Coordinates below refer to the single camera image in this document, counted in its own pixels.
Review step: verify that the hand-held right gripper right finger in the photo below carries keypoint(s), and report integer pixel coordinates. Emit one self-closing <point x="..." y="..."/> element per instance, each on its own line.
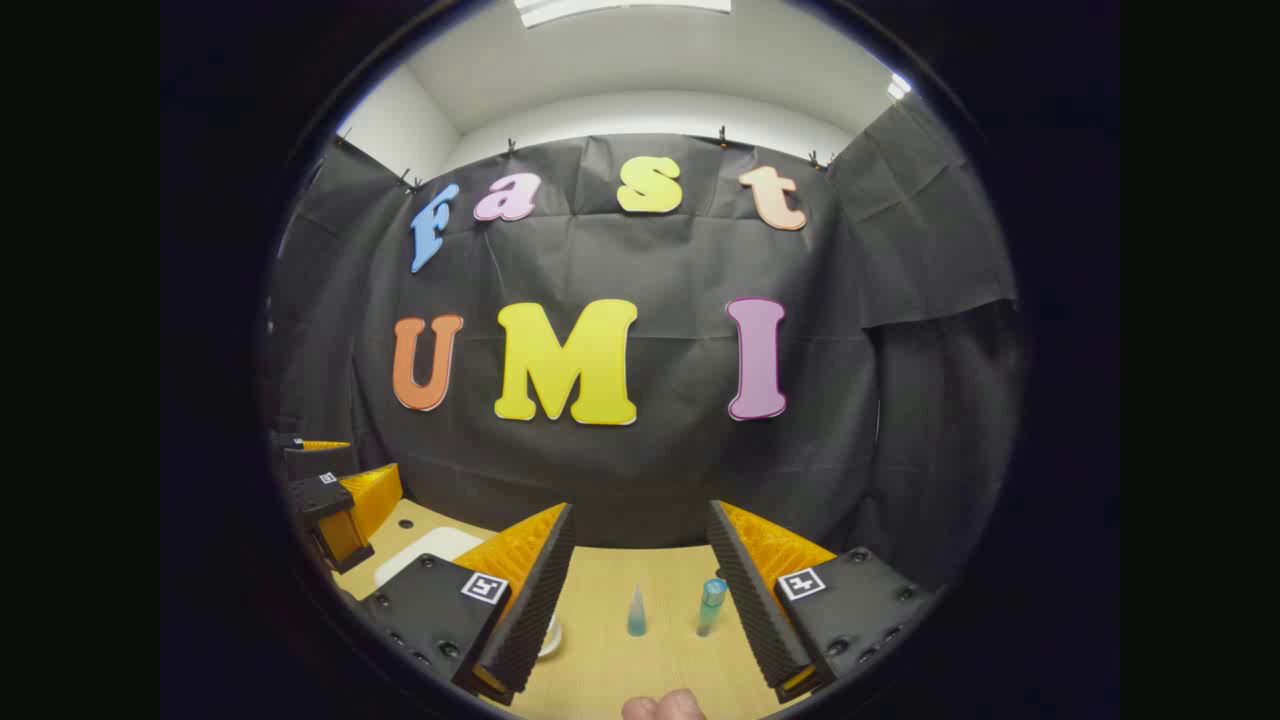
<point x="745" y="600"/>

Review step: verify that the white suitcase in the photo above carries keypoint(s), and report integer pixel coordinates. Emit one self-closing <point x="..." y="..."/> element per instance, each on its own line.
<point x="430" y="548"/>

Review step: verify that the small ceiling light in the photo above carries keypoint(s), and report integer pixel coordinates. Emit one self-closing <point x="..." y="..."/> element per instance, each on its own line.
<point x="898" y="87"/>

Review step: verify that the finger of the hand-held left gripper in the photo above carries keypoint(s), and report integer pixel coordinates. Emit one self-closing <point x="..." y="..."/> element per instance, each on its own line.
<point x="310" y="460"/>
<point x="318" y="497"/>

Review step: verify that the long ceiling light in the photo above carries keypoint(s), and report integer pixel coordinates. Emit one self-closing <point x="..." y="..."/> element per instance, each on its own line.
<point x="620" y="8"/>

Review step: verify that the teal cylindrical bottle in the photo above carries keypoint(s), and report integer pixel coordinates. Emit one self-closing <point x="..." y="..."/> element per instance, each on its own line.
<point x="711" y="605"/>

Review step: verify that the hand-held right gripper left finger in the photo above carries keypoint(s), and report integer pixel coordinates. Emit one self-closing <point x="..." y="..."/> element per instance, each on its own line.
<point x="540" y="600"/>

